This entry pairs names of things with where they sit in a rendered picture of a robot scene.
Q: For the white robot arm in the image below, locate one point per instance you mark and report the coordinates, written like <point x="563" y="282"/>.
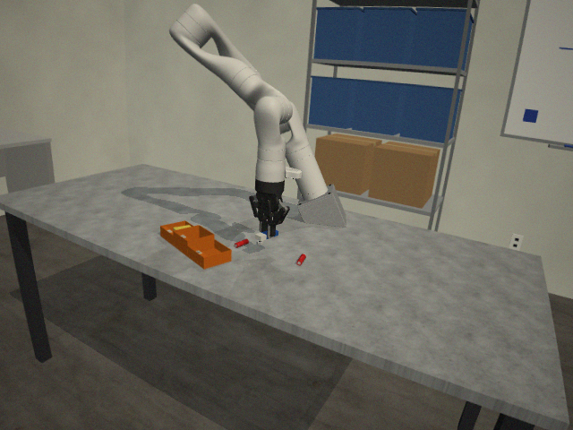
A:
<point x="272" y="113"/>

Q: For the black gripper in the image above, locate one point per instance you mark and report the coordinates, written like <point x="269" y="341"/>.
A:
<point x="268" y="200"/>

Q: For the orange rack of three bins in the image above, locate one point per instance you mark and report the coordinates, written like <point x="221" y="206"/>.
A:
<point x="197" y="243"/>

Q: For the blue and white eraser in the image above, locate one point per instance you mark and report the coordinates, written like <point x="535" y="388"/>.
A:
<point x="263" y="235"/>

